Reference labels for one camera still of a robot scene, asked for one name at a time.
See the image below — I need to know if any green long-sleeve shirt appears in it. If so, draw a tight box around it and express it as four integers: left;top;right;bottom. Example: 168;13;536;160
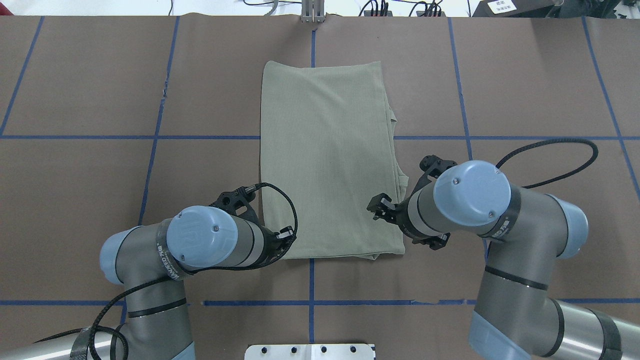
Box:
259;61;409;260

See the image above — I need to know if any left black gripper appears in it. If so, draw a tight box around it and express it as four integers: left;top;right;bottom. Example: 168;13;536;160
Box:
258;225;296;264

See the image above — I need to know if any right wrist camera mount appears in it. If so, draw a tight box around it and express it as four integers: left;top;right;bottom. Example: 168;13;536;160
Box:
411;154;458;195

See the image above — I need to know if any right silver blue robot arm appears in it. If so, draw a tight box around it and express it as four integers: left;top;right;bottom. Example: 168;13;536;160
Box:
366;155;640;360

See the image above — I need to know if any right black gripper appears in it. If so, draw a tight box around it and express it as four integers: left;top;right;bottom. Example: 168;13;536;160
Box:
366;193;416;239

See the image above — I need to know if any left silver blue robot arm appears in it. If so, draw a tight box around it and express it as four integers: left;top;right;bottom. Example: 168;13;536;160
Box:
1;205;298;360

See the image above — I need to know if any aluminium frame post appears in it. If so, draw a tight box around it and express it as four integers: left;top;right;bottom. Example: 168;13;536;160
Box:
300;0;326;23

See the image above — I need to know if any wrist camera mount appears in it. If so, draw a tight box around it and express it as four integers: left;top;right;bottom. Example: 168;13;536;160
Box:
208;184;259;224
411;154;458;195

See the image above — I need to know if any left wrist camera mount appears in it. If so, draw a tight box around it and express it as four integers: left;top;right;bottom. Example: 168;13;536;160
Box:
208;184;259;224

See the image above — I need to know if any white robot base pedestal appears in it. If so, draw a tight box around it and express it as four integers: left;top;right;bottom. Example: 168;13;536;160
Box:
244;342;377;360

